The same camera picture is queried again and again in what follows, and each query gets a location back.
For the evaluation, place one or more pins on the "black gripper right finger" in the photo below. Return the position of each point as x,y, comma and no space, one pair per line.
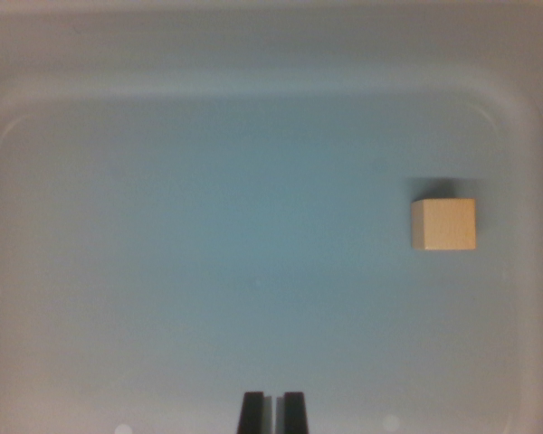
293,413

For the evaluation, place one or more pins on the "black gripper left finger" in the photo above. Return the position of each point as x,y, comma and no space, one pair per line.
253,413

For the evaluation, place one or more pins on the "light wooden cube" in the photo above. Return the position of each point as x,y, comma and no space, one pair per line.
448,224

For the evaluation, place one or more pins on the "pale blue plastic bin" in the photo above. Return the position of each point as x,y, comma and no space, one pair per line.
208,203

